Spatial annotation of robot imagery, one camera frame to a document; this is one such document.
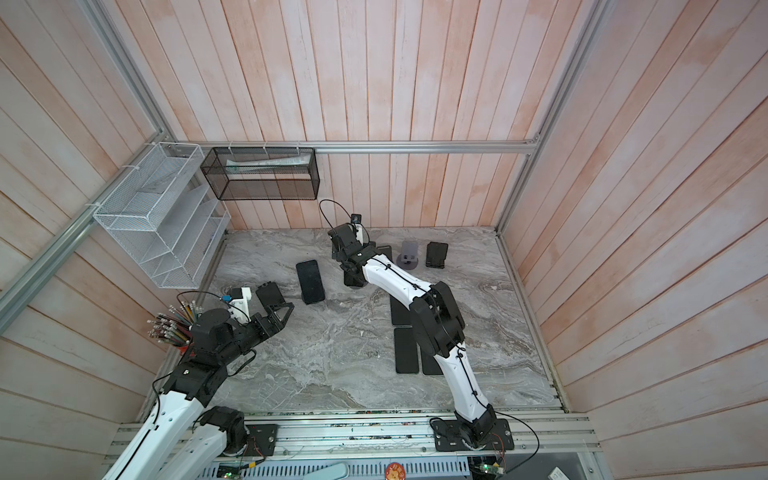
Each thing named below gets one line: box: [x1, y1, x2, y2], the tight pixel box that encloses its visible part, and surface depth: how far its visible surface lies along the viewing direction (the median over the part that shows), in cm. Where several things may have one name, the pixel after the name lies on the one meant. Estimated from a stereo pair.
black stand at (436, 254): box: [426, 241, 449, 269], surface depth 109 cm
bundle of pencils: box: [146, 300, 203, 347], surface depth 79 cm
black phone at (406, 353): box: [394, 328, 419, 374], surface depth 90 cm
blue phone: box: [296, 260, 325, 305], surface depth 97 cm
